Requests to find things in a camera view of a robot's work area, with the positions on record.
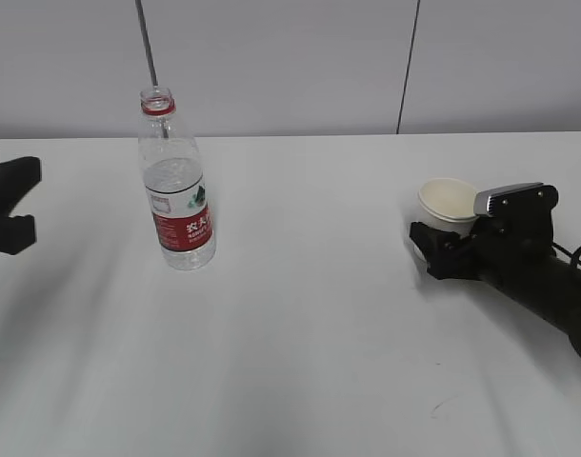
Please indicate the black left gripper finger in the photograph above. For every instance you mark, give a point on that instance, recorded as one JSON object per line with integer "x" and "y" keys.
{"x": 16, "y": 233}
{"x": 17, "y": 178}

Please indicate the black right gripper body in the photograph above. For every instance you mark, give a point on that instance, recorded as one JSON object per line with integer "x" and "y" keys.
{"x": 507, "y": 253}

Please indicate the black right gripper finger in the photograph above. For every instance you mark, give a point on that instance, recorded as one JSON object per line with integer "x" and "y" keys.
{"x": 443, "y": 251}

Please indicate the white paper cup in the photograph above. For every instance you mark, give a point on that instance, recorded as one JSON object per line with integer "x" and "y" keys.
{"x": 446, "y": 204}

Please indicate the clear water bottle red label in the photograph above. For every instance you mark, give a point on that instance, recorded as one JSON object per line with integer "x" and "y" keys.
{"x": 174, "y": 182}

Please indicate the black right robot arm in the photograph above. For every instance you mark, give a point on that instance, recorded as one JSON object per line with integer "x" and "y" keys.
{"x": 557, "y": 300}

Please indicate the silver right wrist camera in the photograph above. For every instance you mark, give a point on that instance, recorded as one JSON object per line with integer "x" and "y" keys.
{"x": 516, "y": 201}

